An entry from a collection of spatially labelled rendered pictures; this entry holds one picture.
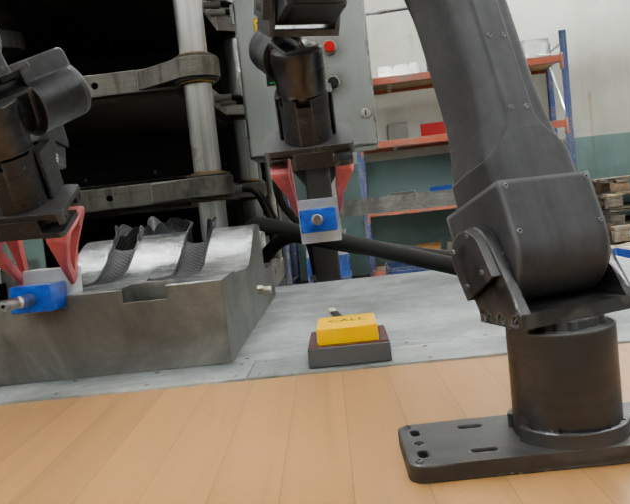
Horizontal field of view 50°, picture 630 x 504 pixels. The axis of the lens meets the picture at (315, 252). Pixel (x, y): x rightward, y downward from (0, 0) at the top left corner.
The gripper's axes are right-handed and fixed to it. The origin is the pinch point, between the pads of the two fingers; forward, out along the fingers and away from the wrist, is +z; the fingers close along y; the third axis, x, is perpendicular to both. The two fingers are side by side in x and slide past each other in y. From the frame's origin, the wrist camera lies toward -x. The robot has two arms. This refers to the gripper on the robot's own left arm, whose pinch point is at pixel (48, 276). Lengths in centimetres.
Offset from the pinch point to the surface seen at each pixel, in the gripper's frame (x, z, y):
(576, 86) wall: -621, 214, -281
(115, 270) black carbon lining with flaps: -19.3, 12.0, 0.5
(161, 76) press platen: -82, 4, 4
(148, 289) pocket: -1.5, 3.7, -9.8
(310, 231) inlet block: -8.0, 1.9, -28.2
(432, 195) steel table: -310, 160, -87
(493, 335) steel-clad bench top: 5.2, 8.6, -46.8
